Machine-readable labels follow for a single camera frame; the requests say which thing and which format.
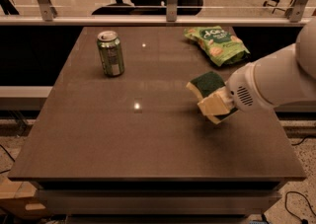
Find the black floor cable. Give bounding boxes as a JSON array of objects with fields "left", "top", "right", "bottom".
[
  {"left": 0, "top": 143, "right": 16, "bottom": 175},
  {"left": 283, "top": 134, "right": 316, "bottom": 224}
]

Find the green and yellow sponge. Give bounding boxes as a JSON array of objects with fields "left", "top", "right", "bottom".
[{"left": 186, "top": 71, "right": 237, "bottom": 124}]

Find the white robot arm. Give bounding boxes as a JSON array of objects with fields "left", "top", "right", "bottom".
[{"left": 197, "top": 19, "right": 316, "bottom": 116}]

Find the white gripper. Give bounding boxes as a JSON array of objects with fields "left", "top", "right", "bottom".
[{"left": 197, "top": 62, "right": 274, "bottom": 115}]

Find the green snack bag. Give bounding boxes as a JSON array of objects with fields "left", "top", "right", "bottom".
[{"left": 184, "top": 26, "right": 250, "bottom": 67}]

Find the cardboard box under table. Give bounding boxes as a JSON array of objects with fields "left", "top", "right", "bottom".
[{"left": 0, "top": 179, "right": 50, "bottom": 220}]

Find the green soda can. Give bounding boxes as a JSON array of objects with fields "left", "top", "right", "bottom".
[{"left": 97, "top": 31, "right": 124, "bottom": 77}]

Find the black floor cable left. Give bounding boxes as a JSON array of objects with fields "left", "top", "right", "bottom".
[{"left": 0, "top": 143, "right": 16, "bottom": 175}]

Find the black floor cable right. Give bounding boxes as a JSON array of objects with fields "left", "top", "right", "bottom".
[{"left": 283, "top": 134, "right": 316, "bottom": 224}]

